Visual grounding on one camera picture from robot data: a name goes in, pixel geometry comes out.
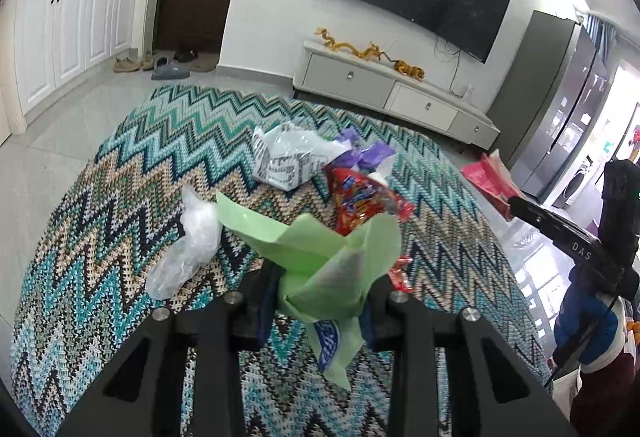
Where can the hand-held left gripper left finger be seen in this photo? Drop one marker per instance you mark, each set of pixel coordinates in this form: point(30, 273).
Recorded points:
point(265, 302)

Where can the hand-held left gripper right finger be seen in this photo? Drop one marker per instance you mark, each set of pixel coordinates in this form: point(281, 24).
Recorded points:
point(369, 324)

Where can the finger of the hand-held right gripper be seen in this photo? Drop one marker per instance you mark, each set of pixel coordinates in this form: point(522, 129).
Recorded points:
point(555, 224)

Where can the small red candy wrapper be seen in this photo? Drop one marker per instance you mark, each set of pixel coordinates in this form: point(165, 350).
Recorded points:
point(401, 272)

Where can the green paper sheet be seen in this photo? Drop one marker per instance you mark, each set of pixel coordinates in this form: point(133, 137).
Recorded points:
point(320, 257)

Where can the red and pink packet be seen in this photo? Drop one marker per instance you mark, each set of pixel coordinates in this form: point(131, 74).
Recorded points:
point(487, 182)

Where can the clear plastic bag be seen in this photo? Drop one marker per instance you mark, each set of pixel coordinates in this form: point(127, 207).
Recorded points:
point(192, 242)

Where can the red snack packet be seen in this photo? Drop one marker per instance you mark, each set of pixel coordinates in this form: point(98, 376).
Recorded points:
point(360, 197)

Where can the white printed plastic bag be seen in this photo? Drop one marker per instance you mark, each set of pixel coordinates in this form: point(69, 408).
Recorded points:
point(285, 157)

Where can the purple wrapper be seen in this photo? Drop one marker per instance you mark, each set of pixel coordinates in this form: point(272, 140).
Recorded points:
point(348, 137)
point(372, 154)

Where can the person's right forearm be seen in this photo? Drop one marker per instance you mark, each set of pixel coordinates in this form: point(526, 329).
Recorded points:
point(585, 322)

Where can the washing machine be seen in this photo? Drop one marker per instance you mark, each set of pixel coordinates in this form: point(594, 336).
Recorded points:
point(580, 184)

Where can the grey refrigerator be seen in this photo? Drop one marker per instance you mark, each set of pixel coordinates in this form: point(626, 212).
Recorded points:
point(555, 102)

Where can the white power strip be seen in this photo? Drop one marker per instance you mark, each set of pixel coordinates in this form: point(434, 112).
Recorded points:
point(467, 91)

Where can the maroon cloth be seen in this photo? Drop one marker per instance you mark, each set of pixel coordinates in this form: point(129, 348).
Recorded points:
point(610, 397)

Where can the blue striped curtain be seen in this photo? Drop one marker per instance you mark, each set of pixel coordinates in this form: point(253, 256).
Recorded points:
point(602, 34)

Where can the zigzag patterned cloth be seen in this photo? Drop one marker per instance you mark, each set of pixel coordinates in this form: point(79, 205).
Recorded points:
point(125, 157)

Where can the golden tiger figurine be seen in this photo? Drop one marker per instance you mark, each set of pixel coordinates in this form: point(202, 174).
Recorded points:
point(407, 69)

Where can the white television cabinet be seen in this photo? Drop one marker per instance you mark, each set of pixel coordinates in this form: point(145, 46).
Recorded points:
point(350, 77)

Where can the grey slipper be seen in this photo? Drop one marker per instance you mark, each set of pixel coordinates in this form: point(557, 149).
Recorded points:
point(170, 71)

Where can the golden dragon figurine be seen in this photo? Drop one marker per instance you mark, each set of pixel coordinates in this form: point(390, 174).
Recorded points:
point(335, 44)
point(372, 52)

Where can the black slippers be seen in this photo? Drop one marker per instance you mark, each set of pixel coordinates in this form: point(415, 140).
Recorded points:
point(185, 55)

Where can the tan shoe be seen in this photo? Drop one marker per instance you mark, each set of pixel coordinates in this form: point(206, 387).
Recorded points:
point(150, 62)
point(127, 65)

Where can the white lower cabinet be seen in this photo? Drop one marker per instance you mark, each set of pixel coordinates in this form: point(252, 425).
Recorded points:
point(70, 32)

